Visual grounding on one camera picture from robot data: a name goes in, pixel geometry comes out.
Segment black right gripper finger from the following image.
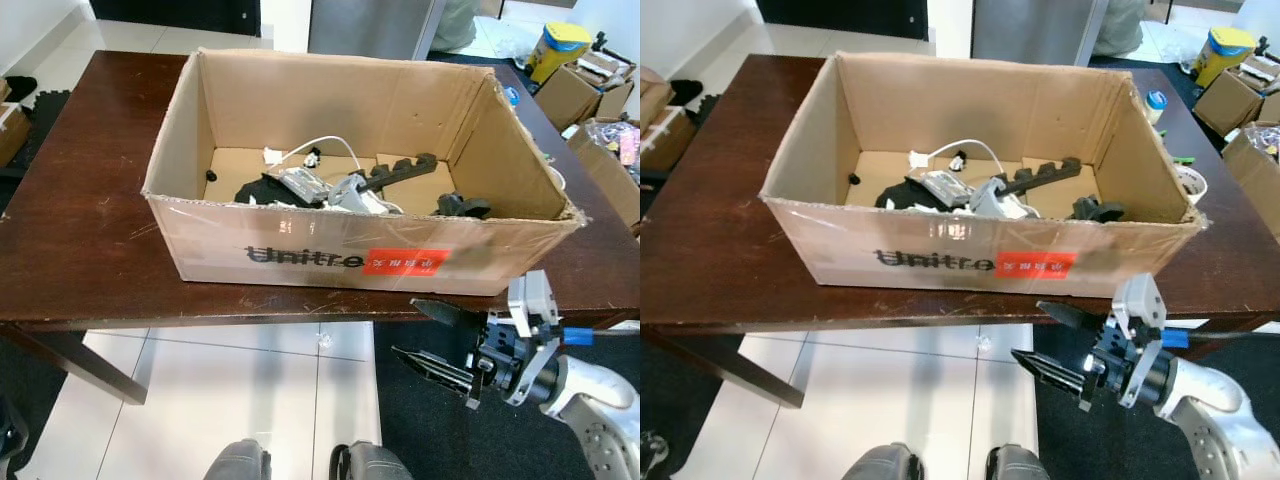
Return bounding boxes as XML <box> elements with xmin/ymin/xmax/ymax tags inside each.
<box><xmin>1012</xmin><ymin>349</ymin><xmax>1099</xmax><ymax>401</ymax></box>
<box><xmin>1037</xmin><ymin>301</ymin><xmax>1114</xmax><ymax>341</ymax></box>
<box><xmin>412</xmin><ymin>298</ymin><xmax>491</xmax><ymax>339</ymax></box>
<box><xmin>392</xmin><ymin>347</ymin><xmax>479</xmax><ymax>399</ymax></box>

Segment large black floor mat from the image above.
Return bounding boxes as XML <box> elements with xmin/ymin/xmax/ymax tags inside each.
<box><xmin>1030</xmin><ymin>322</ymin><xmax>1280</xmax><ymax>480</ymax></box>
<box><xmin>372</xmin><ymin>320</ymin><xmax>641</xmax><ymax>480</ymax></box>

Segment grey right robot leg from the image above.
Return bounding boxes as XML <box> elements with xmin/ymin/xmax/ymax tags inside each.
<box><xmin>985</xmin><ymin>445</ymin><xmax>1052</xmax><ymax>480</ymax></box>
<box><xmin>330</xmin><ymin>442</ymin><xmax>417</xmax><ymax>480</ymax></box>

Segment grey robot leg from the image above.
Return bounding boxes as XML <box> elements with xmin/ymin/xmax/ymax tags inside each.
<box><xmin>985</xmin><ymin>445</ymin><xmax>1052</xmax><ymax>480</ymax></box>
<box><xmin>204</xmin><ymin>440</ymin><xmax>272</xmax><ymax>480</ymax></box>
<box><xmin>330</xmin><ymin>442</ymin><xmax>417</xmax><ymax>480</ymax></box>
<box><xmin>843</xmin><ymin>443</ymin><xmax>922</xmax><ymax>480</ymax></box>

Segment black plastic part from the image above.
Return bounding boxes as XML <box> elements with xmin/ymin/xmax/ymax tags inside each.
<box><xmin>437</xmin><ymin>192</ymin><xmax>494</xmax><ymax>220</ymax></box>
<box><xmin>1072</xmin><ymin>197</ymin><xmax>1129</xmax><ymax>224</ymax></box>

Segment black ridged foam strip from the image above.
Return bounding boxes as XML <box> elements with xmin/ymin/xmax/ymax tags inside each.
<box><xmin>355</xmin><ymin>153</ymin><xmax>439</xmax><ymax>194</ymax></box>
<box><xmin>995</xmin><ymin>157</ymin><xmax>1082</xmax><ymax>197</ymax></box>

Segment grey white plastic piece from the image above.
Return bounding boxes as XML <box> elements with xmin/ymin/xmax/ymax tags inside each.
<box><xmin>328</xmin><ymin>175</ymin><xmax>397</xmax><ymax>217</ymax></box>
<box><xmin>968</xmin><ymin>178</ymin><xmax>1037</xmax><ymax>220</ymax></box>

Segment silver foil packet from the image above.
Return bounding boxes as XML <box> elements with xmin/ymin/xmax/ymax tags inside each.
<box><xmin>278</xmin><ymin>167</ymin><xmax>330</xmax><ymax>207</ymax></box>
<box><xmin>918</xmin><ymin>170</ymin><xmax>970</xmax><ymax>209</ymax></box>

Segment grey left robot leg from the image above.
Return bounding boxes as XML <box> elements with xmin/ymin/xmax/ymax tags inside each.
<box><xmin>843</xmin><ymin>443</ymin><xmax>922</xmax><ymax>480</ymax></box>
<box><xmin>204</xmin><ymin>440</ymin><xmax>272</xmax><ymax>480</ymax></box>

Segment cardboard box with plastic bag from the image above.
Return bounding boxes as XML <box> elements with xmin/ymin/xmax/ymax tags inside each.
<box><xmin>1222</xmin><ymin>123</ymin><xmax>1280</xmax><ymax>243</ymax></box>
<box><xmin>569</xmin><ymin>118</ymin><xmax>641</xmax><ymax>233</ymax></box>

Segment black cloth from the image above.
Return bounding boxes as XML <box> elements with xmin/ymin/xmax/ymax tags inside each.
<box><xmin>234</xmin><ymin>172</ymin><xmax>301</xmax><ymax>209</ymax></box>
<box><xmin>875</xmin><ymin>175</ymin><xmax>941</xmax><ymax>212</ymax></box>

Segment open brown cardboard box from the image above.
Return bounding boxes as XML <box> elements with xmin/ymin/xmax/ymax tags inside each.
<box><xmin>535</xmin><ymin>60</ymin><xmax>637</xmax><ymax>132</ymax></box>
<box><xmin>1195</xmin><ymin>62</ymin><xmax>1280</xmax><ymax>137</ymax></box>

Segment large Unitree cardboard box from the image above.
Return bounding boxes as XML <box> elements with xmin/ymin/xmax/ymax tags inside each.
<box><xmin>760</xmin><ymin>50</ymin><xmax>1209</xmax><ymax>300</ymax></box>
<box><xmin>142</xmin><ymin>47</ymin><xmax>588</xmax><ymax>299</ymax></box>

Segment grey green fabric bundle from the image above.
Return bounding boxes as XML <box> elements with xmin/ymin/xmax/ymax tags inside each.
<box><xmin>432</xmin><ymin>0</ymin><xmax>509</xmax><ymax>54</ymax></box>
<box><xmin>1095</xmin><ymin>0</ymin><xmax>1152</xmax><ymax>59</ymax></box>

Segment grey metal cabinet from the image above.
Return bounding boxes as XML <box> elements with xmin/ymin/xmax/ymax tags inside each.
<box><xmin>972</xmin><ymin>0</ymin><xmax>1110</xmax><ymax>67</ymax></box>
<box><xmin>308</xmin><ymin>0</ymin><xmax>447</xmax><ymax>62</ymax></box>

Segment black door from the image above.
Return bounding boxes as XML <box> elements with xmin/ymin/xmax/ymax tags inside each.
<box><xmin>755</xmin><ymin>0</ymin><xmax>930</xmax><ymax>42</ymax></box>
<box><xmin>90</xmin><ymin>0</ymin><xmax>263</xmax><ymax>39</ymax></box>

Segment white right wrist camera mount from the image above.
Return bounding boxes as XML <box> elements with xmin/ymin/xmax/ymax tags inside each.
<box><xmin>1112</xmin><ymin>273</ymin><xmax>1172</xmax><ymax>410</ymax></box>
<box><xmin>505</xmin><ymin>270</ymin><xmax>564</xmax><ymax>407</ymax></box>

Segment white cable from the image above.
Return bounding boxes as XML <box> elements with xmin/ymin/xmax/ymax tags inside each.
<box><xmin>265</xmin><ymin>136</ymin><xmax>367</xmax><ymax>180</ymax></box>
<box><xmin>912</xmin><ymin>138</ymin><xmax>1007</xmax><ymax>182</ymax></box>

